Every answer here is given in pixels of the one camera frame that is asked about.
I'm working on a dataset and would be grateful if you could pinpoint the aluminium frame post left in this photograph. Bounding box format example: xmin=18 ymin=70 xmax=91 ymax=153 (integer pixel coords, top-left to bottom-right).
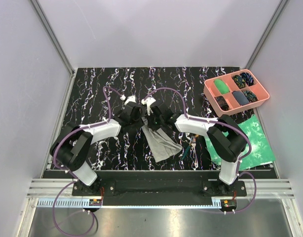
xmin=29 ymin=0 xmax=75 ymax=75

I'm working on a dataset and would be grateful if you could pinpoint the green rolled sock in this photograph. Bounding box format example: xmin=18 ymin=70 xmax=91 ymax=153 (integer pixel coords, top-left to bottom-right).
xmin=214 ymin=79 xmax=229 ymax=94

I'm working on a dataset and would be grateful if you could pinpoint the silver fork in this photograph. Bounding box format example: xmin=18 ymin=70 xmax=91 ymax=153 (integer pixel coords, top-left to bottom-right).
xmin=190 ymin=135 xmax=198 ymax=169

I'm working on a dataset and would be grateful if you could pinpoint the grey cloth napkin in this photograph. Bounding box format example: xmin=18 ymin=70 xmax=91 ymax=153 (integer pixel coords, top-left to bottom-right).
xmin=142 ymin=125 xmax=182 ymax=163

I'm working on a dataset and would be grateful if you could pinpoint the aluminium frame post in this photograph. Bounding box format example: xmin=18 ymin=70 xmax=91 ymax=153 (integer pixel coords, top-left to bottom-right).
xmin=29 ymin=0 xmax=75 ymax=75
xmin=244 ymin=0 xmax=290 ymax=70

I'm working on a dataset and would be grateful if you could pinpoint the dark brown patterned sock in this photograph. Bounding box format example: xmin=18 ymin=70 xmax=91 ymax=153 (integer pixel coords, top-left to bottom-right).
xmin=215 ymin=96 xmax=229 ymax=111

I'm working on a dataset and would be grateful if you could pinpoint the black marbled table mat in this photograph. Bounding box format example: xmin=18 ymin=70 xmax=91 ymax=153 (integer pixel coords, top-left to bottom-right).
xmin=62 ymin=67 xmax=238 ymax=170

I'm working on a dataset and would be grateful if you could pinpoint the blue green patterned sock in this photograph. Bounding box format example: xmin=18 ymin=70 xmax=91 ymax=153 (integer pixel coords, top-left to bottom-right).
xmin=242 ymin=90 xmax=258 ymax=103

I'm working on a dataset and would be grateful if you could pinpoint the grey blue rolled sock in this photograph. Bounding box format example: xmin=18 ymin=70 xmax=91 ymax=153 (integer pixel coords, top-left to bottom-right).
xmin=232 ymin=91 xmax=249 ymax=106

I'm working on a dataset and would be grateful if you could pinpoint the yellow blue patterned sock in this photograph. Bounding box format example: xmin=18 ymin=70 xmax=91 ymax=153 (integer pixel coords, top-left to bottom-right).
xmin=233 ymin=75 xmax=245 ymax=89

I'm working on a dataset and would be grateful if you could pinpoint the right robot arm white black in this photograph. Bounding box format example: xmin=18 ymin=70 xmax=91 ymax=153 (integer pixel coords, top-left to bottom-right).
xmin=142 ymin=98 xmax=252 ymax=196

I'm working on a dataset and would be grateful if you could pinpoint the aluminium front rail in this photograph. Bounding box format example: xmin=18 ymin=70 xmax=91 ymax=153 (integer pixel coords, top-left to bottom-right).
xmin=27 ymin=179 xmax=294 ymax=199

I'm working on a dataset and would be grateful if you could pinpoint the pink divided tray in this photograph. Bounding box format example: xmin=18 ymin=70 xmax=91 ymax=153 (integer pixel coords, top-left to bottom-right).
xmin=204 ymin=69 xmax=270 ymax=117

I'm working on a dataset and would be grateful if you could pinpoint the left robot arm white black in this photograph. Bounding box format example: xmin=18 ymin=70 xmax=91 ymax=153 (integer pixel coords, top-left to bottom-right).
xmin=49 ymin=102 xmax=144 ymax=196

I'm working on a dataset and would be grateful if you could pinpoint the green white tie-dye cloth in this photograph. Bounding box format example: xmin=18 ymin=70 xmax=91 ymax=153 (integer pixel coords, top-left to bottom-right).
xmin=205 ymin=115 xmax=275 ymax=171

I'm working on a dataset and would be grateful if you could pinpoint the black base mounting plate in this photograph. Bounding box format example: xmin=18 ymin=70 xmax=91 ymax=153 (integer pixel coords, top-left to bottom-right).
xmin=72 ymin=170 xmax=247 ymax=207

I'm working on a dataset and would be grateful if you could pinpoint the dark blue patterned sock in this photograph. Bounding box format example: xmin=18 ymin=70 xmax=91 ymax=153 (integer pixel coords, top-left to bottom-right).
xmin=240 ymin=72 xmax=254 ymax=86

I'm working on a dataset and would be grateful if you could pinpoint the aluminium frame post right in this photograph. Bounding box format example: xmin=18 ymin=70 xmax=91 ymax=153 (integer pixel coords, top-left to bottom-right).
xmin=244 ymin=0 xmax=290 ymax=70

